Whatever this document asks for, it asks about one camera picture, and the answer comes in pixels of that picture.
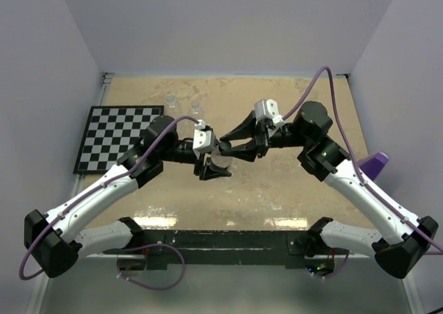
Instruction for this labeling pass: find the black white checkerboard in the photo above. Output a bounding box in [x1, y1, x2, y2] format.
[73, 105, 164, 175]

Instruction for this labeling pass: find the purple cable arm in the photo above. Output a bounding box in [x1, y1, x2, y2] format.
[19, 116, 208, 280]
[282, 66, 443, 255]

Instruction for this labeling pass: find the clear bottle back left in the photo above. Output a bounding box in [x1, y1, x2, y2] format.
[165, 95, 182, 118]

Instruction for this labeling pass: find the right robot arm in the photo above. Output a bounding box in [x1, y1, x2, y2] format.
[221, 100, 439, 279]

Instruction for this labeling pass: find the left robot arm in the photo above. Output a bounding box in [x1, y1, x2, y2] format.
[19, 116, 230, 280]

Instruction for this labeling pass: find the small clear plastic bottle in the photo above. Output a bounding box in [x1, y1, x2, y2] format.
[210, 148, 233, 169]

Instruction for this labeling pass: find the purple object table edge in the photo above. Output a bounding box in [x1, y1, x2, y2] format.
[357, 152, 390, 181]

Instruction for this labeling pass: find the clear bottle back right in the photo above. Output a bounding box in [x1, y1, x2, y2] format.
[188, 101, 204, 120]

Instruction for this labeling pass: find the purple cable loop front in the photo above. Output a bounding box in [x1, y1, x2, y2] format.
[116, 241, 188, 290]

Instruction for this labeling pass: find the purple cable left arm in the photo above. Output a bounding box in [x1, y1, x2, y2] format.
[19, 116, 208, 280]

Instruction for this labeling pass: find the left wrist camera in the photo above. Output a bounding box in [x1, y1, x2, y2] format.
[192, 120, 215, 156]

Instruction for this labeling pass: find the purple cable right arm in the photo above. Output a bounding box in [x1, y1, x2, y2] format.
[282, 66, 443, 255]

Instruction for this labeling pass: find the aluminium rail left edge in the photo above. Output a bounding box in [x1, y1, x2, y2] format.
[62, 72, 115, 229]

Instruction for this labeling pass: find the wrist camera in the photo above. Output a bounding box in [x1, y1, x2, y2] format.
[192, 120, 215, 156]
[254, 99, 285, 128]

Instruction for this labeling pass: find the black bottle cap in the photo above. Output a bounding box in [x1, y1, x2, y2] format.
[219, 141, 231, 152]

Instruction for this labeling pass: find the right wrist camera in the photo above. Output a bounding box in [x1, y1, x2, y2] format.
[254, 99, 285, 128]

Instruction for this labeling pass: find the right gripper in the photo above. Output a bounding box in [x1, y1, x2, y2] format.
[220, 109, 311, 162]

